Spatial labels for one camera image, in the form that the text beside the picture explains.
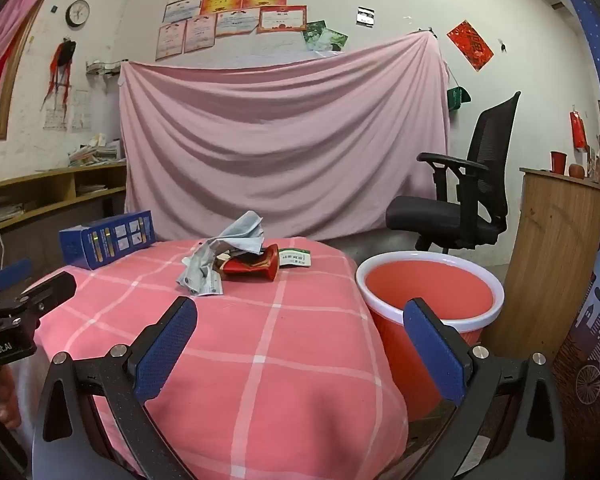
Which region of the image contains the pink hanging sheet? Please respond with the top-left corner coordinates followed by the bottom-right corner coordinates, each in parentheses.
top-left (117, 30), bottom-right (452, 243)

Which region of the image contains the red bucket with white rim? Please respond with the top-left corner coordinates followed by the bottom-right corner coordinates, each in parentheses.
top-left (355, 251), bottom-right (505, 421)

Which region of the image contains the stack of books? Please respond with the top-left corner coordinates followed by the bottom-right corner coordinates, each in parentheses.
top-left (67, 133), bottom-right (126, 167)

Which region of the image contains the wooden window frame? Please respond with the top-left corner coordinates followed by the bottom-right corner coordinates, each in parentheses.
top-left (0, 5), bottom-right (38, 143)

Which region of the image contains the wooden shelf unit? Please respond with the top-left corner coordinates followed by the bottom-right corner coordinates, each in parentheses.
top-left (0, 160), bottom-right (128, 271)

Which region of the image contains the white green packet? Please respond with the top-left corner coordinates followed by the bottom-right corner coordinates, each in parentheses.
top-left (278, 248), bottom-right (314, 267)

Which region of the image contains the red black tassel ornament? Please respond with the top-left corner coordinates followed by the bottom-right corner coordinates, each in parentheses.
top-left (42, 37), bottom-right (77, 111)

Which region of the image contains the group of wall certificates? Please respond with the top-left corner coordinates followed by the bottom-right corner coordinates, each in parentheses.
top-left (155, 0), bottom-right (341, 61)

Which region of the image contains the green hanging basket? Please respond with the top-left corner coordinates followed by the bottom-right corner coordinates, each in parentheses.
top-left (447, 86), bottom-right (472, 110)

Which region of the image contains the person's left hand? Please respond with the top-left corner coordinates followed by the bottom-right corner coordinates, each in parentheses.
top-left (0, 370), bottom-right (22, 426)

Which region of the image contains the pink checked tablecloth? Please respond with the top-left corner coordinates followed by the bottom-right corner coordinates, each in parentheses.
top-left (10, 237), bottom-right (411, 480)

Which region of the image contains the red wrapper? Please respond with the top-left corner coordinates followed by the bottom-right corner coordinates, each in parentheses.
top-left (215, 243), bottom-right (280, 281)

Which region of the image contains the blue printed cardboard box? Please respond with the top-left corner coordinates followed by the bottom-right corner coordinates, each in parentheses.
top-left (58, 210), bottom-right (156, 271)

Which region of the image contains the white wall rack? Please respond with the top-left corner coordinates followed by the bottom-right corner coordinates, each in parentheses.
top-left (86, 59), bottom-right (123, 78)

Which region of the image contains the black office chair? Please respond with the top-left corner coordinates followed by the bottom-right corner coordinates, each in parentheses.
top-left (385, 91), bottom-right (522, 255)

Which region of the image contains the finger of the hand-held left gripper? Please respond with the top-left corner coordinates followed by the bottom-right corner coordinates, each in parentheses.
top-left (0, 258), bottom-right (34, 292)
top-left (17, 271), bottom-right (77, 313)

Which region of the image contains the red hanging ornament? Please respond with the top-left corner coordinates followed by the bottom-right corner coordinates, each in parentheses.
top-left (570, 108), bottom-right (588, 150)

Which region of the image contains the red paper wall poster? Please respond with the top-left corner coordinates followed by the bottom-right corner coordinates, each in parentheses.
top-left (446, 20), bottom-right (495, 72)

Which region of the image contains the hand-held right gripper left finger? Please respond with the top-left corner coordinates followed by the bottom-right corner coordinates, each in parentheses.
top-left (32, 296), bottom-right (199, 480)

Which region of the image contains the wooden cabinet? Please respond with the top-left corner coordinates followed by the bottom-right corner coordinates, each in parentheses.
top-left (485, 166), bottom-right (600, 361)

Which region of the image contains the white wall sheet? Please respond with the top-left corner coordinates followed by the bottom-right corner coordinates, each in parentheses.
top-left (43, 105), bottom-right (71, 131)
top-left (71, 91), bottom-right (92, 131)

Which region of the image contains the round wall clock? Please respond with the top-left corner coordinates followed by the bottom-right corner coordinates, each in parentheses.
top-left (65, 0), bottom-right (90, 28)

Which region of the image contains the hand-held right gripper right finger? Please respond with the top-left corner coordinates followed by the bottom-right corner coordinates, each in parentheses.
top-left (402, 297), bottom-right (566, 480)

